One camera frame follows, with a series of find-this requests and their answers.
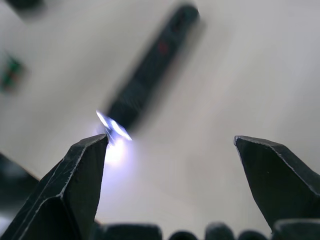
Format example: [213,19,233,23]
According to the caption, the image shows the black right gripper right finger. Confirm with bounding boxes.
[233,135,320,233]

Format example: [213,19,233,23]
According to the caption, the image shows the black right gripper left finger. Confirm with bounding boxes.
[0,133,110,240]

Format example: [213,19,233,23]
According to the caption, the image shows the black gripper body part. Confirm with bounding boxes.
[4,0,45,12]

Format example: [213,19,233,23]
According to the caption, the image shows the green and black small part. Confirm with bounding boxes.
[1,51,26,93]

